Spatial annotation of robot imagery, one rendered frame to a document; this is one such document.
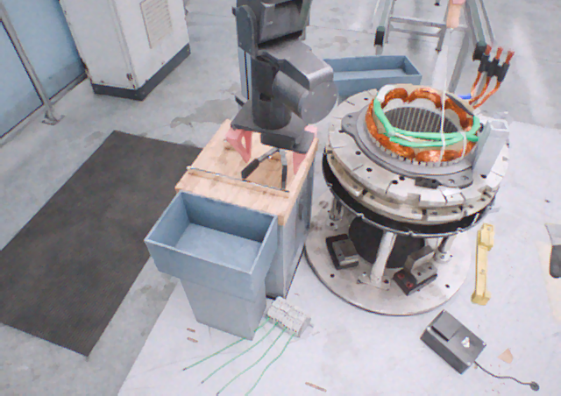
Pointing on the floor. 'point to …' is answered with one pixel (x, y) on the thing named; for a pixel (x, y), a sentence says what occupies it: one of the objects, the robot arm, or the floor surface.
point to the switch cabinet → (125, 29)
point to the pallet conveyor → (475, 31)
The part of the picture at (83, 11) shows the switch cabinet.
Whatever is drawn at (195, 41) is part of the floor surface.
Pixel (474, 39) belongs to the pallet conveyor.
